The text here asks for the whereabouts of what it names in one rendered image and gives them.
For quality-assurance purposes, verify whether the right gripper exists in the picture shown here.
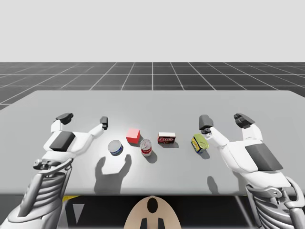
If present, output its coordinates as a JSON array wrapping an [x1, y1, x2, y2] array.
[[198, 113, 292, 188]]

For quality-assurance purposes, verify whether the red and white can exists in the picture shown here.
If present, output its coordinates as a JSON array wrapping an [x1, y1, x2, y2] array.
[[139, 139, 153, 157]]

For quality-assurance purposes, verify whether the red and white carton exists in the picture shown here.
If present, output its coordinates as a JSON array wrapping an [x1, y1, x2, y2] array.
[[157, 132, 177, 145]]

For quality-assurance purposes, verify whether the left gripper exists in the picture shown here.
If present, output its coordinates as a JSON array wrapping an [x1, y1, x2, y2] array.
[[42, 113, 109, 165]]

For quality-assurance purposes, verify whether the blue flat can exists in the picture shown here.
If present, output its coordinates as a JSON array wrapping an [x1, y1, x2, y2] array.
[[107, 139, 124, 156]]

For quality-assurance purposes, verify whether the tan robot part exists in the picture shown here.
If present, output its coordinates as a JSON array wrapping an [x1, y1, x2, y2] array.
[[123, 195, 182, 229]]

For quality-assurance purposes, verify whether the green and blue rectangular can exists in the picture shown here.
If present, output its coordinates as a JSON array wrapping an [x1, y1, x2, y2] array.
[[190, 133, 210, 154]]

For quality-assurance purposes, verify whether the pink cube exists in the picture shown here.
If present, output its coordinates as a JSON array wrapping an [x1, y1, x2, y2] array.
[[125, 128, 141, 144]]

